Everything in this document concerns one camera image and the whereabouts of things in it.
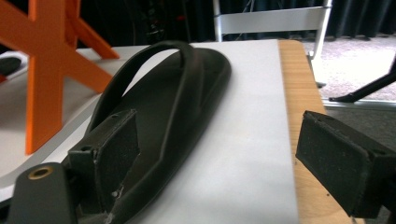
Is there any white table sheet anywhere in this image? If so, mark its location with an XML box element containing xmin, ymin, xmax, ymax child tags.
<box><xmin>0</xmin><ymin>38</ymin><xmax>300</xmax><ymax>224</ymax></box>

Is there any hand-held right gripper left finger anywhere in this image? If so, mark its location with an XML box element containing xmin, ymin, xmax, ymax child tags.
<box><xmin>67</xmin><ymin>108</ymin><xmax>141</xmax><ymax>217</ymax></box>

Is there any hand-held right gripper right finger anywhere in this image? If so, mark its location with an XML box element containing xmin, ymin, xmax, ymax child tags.
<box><xmin>294</xmin><ymin>110</ymin><xmax>396</xmax><ymax>218</ymax></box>

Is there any black tripod leg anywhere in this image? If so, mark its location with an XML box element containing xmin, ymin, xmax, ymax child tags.
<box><xmin>329</xmin><ymin>54</ymin><xmax>396</xmax><ymax>104</ymax></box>

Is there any dark curtain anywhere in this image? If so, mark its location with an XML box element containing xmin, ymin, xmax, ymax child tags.
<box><xmin>0</xmin><ymin>0</ymin><xmax>396</xmax><ymax>55</ymax></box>

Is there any metal floor rail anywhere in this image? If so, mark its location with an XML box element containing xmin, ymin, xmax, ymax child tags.
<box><xmin>321</xmin><ymin>98</ymin><xmax>396</xmax><ymax>110</ymax></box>

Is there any dark object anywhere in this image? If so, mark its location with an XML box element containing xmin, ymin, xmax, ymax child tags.
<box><xmin>0</xmin><ymin>56</ymin><xmax>22</xmax><ymax>77</ymax></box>

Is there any orange wooden rack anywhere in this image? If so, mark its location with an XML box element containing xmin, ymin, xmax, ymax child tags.
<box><xmin>0</xmin><ymin>0</ymin><xmax>120</xmax><ymax>156</ymax></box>

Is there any black flip-flop sandal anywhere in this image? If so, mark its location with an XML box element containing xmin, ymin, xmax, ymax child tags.
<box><xmin>85</xmin><ymin>40</ymin><xmax>233</xmax><ymax>224</ymax></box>

